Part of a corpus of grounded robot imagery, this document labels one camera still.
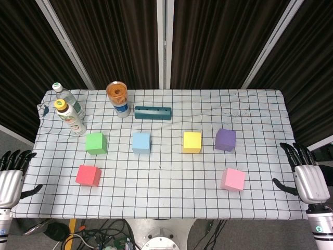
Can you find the black trouser leg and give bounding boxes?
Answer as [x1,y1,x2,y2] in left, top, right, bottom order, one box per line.
[318,164,333,187]

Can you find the purple foam cube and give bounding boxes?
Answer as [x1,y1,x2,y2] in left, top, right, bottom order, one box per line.
[214,128,237,152]

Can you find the green foam cube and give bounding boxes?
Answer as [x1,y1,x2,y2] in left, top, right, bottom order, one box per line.
[85,132,108,156]

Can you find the black floor cable tangle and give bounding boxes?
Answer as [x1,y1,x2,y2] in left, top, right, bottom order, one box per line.
[192,220,228,250]
[53,218,137,250]

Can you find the clear jar orange rubber bands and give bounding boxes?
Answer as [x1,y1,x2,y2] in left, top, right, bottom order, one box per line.
[106,81,129,107]

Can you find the yellow foam cube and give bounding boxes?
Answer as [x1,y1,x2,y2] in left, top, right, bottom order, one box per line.
[183,131,203,154]

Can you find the white tea drink bottle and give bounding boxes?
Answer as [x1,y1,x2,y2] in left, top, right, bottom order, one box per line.
[54,99,87,136]

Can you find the yellow floor tape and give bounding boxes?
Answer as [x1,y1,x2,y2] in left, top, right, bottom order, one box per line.
[62,218,78,250]

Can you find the white partition post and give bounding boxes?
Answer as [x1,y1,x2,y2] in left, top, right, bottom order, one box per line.
[35,0,96,90]
[240,0,305,89]
[156,0,174,89]

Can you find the white partition foot rail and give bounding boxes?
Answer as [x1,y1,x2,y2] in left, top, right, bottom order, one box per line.
[0,124,34,144]
[299,142,333,156]

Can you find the light blue foam cube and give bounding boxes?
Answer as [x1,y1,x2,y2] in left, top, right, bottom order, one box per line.
[132,132,151,154]

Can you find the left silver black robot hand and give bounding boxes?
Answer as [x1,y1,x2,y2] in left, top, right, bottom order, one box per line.
[0,149,44,209]

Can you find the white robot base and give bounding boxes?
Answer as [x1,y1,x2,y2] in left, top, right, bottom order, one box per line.
[124,218,196,250]

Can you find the white black checkered tablecloth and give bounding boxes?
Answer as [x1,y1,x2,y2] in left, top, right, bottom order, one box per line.
[11,89,309,220]

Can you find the pink foam cube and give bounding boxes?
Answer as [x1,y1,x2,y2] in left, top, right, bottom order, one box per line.
[220,168,247,192]

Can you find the teal rectangular holder block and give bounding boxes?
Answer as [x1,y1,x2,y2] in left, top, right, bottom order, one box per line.
[134,106,172,121]

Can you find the red foam cube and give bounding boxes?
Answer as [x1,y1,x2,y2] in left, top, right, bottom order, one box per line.
[75,165,102,188]

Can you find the blue white drink can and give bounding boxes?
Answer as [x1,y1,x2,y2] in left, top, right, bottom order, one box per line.
[113,103,131,119]

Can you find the clear water bottle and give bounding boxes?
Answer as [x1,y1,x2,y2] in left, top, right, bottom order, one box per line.
[52,82,86,124]

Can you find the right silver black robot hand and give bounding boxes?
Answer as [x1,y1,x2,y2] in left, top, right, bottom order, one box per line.
[272,142,330,206]

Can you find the white floor cable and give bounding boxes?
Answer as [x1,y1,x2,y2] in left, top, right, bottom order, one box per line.
[56,233,96,250]

